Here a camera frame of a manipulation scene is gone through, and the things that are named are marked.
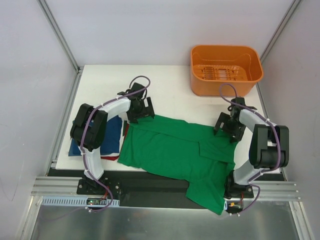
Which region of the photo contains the bright green t-shirt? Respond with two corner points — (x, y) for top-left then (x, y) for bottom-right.
(118, 115), (237, 215)

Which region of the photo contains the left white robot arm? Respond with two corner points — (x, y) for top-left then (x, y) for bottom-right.
(70, 82), (155, 195)

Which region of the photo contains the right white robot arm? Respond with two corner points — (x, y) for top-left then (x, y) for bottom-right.
(213, 97), (289, 199)

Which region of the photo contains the folded dark green t-shirt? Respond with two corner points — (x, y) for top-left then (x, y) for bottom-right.
(122, 120), (130, 138)

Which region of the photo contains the folded blue t-shirt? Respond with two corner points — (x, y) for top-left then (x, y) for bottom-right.
(67, 116), (125, 157)

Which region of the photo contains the folded red t-shirt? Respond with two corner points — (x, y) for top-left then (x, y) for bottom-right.
(101, 133), (126, 161)

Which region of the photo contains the orange plastic basket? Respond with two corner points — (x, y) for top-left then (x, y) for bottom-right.
(190, 45), (264, 97)

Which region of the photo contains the left green circuit board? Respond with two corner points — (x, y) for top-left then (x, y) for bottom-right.
(86, 198), (102, 206)

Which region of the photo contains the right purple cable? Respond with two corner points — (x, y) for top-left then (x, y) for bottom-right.
(218, 83), (287, 186)

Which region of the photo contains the purple cable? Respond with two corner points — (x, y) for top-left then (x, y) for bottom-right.
(81, 75), (152, 191)
(218, 83), (287, 186)

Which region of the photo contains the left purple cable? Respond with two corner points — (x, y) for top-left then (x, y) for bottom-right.
(81, 75), (152, 191)

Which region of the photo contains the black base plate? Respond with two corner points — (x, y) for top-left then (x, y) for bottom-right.
(76, 169), (255, 208)

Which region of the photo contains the right white cable duct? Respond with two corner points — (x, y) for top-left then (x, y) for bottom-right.
(223, 201), (228, 211)

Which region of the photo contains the white cable duct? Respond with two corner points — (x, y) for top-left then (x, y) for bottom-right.
(223, 201), (228, 211)
(41, 196), (120, 208)

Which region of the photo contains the front aluminium rail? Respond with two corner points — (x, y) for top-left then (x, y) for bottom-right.
(31, 176), (302, 202)

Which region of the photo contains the left white cable duct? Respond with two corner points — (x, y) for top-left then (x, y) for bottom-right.
(41, 196), (120, 208)

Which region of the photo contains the left aluminium frame post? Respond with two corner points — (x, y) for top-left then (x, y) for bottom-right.
(36, 0), (83, 74)

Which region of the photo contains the aluminium frame post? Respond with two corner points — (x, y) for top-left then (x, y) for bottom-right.
(260, 0), (303, 63)
(36, 0), (83, 74)

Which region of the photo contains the right aluminium frame post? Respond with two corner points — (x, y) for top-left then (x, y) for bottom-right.
(260, 0), (303, 63)

